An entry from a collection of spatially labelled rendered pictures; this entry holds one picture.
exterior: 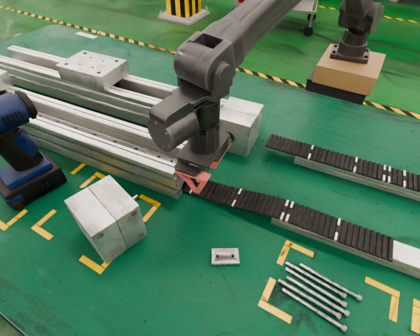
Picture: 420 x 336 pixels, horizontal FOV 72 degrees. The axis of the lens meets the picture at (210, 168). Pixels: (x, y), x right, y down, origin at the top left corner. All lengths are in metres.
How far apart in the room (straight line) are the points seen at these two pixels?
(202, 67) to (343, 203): 0.43
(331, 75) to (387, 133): 0.27
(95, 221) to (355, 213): 0.51
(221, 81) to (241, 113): 0.28
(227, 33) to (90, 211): 0.36
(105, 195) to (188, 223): 0.17
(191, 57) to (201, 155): 0.18
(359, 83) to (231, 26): 0.65
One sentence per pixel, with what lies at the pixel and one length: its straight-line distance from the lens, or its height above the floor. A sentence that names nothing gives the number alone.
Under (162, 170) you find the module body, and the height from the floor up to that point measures 0.86.
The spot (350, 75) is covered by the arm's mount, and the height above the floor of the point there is 0.83.
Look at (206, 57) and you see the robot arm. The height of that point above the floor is 1.10.
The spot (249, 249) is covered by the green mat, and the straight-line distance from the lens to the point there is 0.57.
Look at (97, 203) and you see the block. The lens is 0.54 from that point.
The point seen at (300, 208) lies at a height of 0.81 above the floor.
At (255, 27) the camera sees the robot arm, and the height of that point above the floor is 1.11.
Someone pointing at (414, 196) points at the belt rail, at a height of 0.79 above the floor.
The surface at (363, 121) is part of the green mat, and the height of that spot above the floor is 0.78.
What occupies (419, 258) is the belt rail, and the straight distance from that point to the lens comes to 0.63.
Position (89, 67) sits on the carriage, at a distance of 0.89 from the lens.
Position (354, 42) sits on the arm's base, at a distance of 1.09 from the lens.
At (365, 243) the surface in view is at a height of 0.81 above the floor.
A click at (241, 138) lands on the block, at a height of 0.84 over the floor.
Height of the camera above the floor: 1.27
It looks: 46 degrees down
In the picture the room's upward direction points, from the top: straight up
